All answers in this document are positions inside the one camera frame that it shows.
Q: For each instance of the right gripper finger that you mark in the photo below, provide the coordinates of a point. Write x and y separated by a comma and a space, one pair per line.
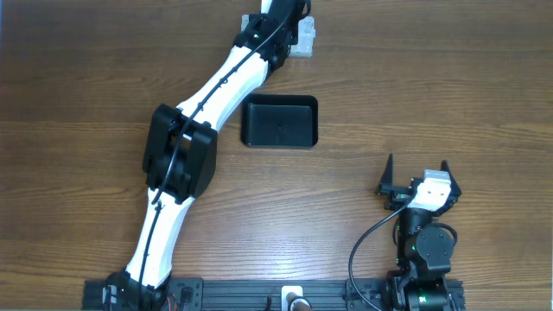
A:
454, 188
389, 175

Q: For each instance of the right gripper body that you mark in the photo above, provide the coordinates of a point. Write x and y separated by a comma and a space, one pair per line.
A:
397, 196

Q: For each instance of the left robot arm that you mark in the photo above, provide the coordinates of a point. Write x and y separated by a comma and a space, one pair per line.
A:
162, 233

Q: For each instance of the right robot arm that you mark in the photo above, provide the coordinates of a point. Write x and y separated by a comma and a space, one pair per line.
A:
432, 250

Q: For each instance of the black tray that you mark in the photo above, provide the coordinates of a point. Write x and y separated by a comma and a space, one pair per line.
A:
280, 123

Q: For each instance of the white test tube rack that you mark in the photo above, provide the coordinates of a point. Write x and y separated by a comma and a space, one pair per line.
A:
304, 39

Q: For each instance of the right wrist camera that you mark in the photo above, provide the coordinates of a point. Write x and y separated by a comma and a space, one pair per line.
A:
432, 190

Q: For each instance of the mounting rail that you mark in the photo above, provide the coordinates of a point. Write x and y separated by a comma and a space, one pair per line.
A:
242, 296

